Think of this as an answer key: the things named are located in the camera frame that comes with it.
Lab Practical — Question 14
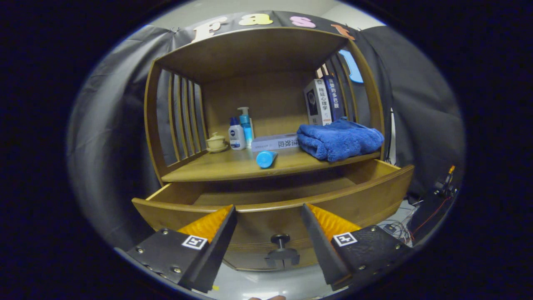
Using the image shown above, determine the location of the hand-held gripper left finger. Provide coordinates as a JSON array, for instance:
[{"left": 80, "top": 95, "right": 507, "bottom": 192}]
[{"left": 125, "top": 205, "right": 238, "bottom": 293}]

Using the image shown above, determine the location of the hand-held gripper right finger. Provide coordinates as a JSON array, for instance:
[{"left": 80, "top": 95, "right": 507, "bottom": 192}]
[{"left": 301, "top": 203, "right": 415, "bottom": 291}]

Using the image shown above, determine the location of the wooden drawer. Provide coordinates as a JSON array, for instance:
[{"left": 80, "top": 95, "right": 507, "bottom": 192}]
[{"left": 132, "top": 158, "right": 415, "bottom": 271}]

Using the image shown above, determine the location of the blue cream tube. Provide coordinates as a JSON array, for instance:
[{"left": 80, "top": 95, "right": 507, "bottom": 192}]
[{"left": 256, "top": 150, "right": 279, "bottom": 169}]

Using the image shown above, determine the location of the wooden countertop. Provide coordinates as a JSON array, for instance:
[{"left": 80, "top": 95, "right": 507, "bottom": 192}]
[{"left": 162, "top": 146, "right": 381, "bottom": 183}]

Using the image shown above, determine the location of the wooden cabinet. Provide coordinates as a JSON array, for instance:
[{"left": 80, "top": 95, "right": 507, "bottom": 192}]
[{"left": 144, "top": 27, "right": 386, "bottom": 184}]

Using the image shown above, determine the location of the beige lidded teacup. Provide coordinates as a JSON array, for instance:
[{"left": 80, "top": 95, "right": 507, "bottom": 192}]
[{"left": 206, "top": 132, "right": 229, "bottom": 153}]

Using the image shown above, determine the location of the blue folded towel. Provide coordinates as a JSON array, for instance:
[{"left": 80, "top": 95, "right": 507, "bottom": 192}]
[{"left": 296, "top": 117, "right": 385, "bottom": 163}]

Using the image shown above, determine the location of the white lotion bottle blue cap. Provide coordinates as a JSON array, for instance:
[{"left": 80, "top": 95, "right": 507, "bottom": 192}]
[{"left": 228, "top": 117, "right": 247, "bottom": 151}]

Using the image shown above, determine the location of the white flat book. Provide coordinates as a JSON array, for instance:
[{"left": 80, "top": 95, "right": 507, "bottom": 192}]
[{"left": 251, "top": 133, "right": 300, "bottom": 152}]

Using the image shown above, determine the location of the blue pump bottle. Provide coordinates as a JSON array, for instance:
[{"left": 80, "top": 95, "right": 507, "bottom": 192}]
[{"left": 237, "top": 107, "right": 254, "bottom": 148}]

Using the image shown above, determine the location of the black device with orange tip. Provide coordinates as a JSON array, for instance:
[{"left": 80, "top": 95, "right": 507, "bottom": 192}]
[{"left": 433, "top": 165, "right": 456, "bottom": 198}]

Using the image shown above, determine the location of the white standing book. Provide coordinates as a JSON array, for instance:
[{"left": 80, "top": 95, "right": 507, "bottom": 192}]
[{"left": 304, "top": 79, "right": 333, "bottom": 126}]

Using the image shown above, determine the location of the dark blue standing book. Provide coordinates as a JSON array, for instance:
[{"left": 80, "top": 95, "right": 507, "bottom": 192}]
[{"left": 323, "top": 75, "right": 345, "bottom": 122}]

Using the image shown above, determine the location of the black backdrop cloth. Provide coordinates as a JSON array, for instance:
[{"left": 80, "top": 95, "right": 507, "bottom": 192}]
[{"left": 67, "top": 10, "right": 465, "bottom": 250}]

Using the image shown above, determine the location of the bundle of thin cables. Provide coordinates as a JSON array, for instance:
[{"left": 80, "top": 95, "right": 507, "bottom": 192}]
[{"left": 381, "top": 208, "right": 415, "bottom": 242}]

